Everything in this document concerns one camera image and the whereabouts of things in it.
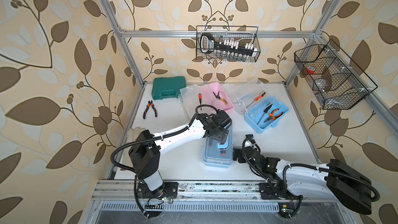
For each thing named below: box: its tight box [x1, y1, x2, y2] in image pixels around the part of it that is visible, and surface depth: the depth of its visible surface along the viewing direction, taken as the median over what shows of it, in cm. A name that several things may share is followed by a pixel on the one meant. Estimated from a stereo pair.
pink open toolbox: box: [179, 81, 235, 117], surface depth 109 cm
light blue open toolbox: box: [233, 78, 290, 134], surface depth 102 cm
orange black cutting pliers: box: [143, 100, 158, 120], surface depth 107 cm
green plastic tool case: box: [151, 76, 187, 101], surface depth 117 cm
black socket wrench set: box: [199, 32, 258, 62], surface depth 86 cm
